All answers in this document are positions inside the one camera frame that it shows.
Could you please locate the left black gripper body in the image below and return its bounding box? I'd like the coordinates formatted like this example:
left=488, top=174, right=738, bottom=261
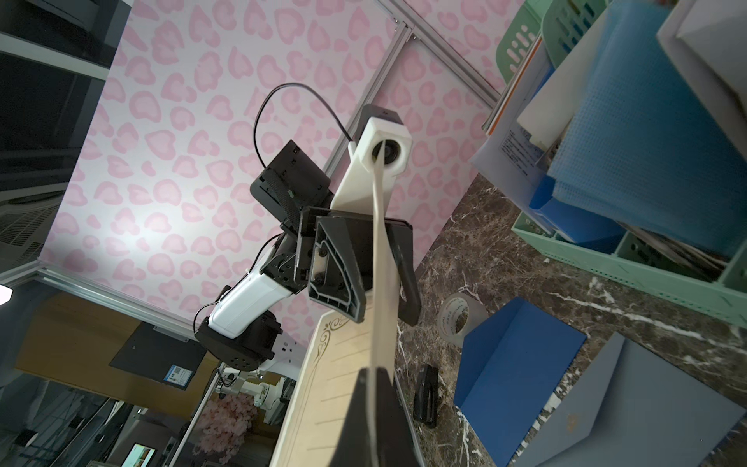
left=259, top=206, right=416, bottom=293

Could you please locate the white folder in organizer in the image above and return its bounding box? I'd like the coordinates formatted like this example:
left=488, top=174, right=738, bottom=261
left=657, top=0, right=746, bottom=156

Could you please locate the dark blue envelope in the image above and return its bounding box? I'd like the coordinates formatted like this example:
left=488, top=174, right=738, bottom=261
left=453, top=298, right=587, bottom=466

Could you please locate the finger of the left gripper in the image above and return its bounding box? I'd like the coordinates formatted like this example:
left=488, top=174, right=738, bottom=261
left=307, top=212, right=373, bottom=323
left=386, top=224, right=422, bottom=326

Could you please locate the cream lined letter paper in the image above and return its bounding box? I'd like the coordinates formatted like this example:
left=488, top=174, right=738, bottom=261
left=269, top=145, right=404, bottom=467

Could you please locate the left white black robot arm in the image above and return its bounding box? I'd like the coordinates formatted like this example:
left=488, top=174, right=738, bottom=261
left=194, top=141, right=374, bottom=379

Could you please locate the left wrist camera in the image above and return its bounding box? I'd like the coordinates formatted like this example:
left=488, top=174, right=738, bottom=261
left=331, top=104, right=414, bottom=217

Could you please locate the clear tape roll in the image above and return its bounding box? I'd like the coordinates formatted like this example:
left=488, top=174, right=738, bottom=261
left=436, top=293, right=489, bottom=348

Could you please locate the small blue box in organizer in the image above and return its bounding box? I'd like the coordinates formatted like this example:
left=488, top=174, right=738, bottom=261
left=529, top=175, right=626, bottom=253

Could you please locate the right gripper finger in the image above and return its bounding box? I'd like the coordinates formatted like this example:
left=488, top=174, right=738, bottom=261
left=330, top=367, right=420, bottom=467

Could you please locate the small black device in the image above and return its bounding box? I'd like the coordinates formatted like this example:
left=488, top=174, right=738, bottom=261
left=414, top=364, right=439, bottom=429

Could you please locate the green file organizer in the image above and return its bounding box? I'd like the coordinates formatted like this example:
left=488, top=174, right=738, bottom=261
left=526, top=3, right=746, bottom=327

